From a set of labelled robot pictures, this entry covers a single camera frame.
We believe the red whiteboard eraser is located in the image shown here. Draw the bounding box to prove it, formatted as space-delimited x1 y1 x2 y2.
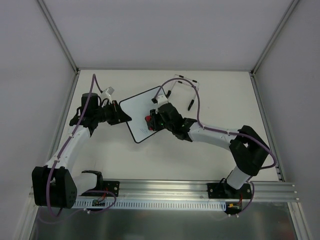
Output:
145 117 154 127

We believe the small whiteboard black frame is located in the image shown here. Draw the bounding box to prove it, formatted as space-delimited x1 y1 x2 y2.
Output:
119 86 165 144

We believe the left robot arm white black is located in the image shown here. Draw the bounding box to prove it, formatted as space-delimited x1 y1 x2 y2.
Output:
31 93 132 209

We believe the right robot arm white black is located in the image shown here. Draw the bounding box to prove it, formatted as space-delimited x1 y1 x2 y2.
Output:
144 103 271 199

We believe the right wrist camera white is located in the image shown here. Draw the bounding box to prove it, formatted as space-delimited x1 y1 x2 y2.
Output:
151 94 169 107

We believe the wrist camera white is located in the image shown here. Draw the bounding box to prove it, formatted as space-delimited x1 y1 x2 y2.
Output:
100 86 115 101
151 94 169 107

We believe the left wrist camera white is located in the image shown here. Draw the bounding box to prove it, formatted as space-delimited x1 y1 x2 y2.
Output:
100 86 115 101

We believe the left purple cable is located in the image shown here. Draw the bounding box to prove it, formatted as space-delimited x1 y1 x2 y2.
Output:
47 73 118 218

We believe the purple cable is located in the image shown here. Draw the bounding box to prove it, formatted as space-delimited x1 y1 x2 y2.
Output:
152 78 278 217
47 73 118 218

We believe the left aluminium frame post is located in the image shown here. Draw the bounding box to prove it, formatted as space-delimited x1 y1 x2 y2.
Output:
37 0 80 75

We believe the aluminium frame post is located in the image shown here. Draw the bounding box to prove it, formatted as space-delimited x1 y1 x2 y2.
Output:
37 0 80 75
250 0 300 76

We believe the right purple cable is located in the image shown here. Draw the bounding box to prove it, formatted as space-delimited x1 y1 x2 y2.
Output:
152 78 278 217

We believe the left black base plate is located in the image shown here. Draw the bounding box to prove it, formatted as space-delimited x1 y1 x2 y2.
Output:
103 180 120 197

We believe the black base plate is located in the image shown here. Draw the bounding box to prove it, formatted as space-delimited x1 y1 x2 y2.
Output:
103 180 120 197
206 182 252 200

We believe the white slotted cable duct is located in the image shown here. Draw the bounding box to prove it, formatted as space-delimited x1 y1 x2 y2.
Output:
72 198 227 212

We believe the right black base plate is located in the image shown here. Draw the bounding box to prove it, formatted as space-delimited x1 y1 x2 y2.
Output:
206 182 252 200

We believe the right aluminium frame post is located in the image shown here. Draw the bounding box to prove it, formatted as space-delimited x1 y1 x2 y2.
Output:
250 0 300 76

